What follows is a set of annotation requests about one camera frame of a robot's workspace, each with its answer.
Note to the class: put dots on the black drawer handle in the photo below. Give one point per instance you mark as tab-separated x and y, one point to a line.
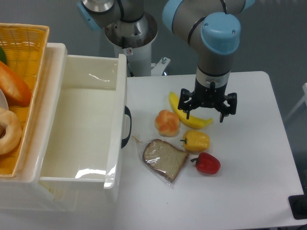
127	126

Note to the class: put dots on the white drawer cabinet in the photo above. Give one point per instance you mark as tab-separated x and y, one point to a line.
43	172

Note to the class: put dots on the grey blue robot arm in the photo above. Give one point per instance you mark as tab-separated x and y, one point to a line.
210	27

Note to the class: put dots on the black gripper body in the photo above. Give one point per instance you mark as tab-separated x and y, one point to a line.
207	96

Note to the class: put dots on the red toy bell pepper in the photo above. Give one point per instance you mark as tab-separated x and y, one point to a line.
206	163

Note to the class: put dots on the white furniture frame at right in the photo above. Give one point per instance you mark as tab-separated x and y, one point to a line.
298	108

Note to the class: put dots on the white metal mounting bracket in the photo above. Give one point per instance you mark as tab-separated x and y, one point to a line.
160	68

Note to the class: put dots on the orange toy baguette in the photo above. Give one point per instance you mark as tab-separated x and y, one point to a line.
14	88

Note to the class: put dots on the orange knotted bread roll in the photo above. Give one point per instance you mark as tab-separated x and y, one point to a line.
167	123

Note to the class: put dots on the yellow toy bell pepper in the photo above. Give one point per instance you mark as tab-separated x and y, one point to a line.
195	141

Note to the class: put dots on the toast slice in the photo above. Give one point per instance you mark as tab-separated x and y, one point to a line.
162	158

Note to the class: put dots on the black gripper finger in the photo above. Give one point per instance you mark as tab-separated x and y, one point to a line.
187	102
227	106

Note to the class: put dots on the beige toy bagel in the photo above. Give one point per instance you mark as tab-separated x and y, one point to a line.
13	131

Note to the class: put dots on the black device at edge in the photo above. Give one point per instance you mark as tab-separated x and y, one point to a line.
298	205

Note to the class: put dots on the yellow woven basket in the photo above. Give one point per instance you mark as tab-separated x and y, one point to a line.
24	46

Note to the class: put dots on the yellow toy banana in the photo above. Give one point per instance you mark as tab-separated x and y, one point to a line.
192	122

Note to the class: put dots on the green toy vegetable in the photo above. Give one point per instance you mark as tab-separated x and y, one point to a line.
3	57

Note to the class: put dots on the white open drawer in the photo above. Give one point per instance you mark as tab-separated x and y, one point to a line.
98	85

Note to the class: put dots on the white plate edge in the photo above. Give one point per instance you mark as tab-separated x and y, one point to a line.
3	101

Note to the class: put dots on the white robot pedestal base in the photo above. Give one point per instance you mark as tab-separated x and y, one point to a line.
135	41

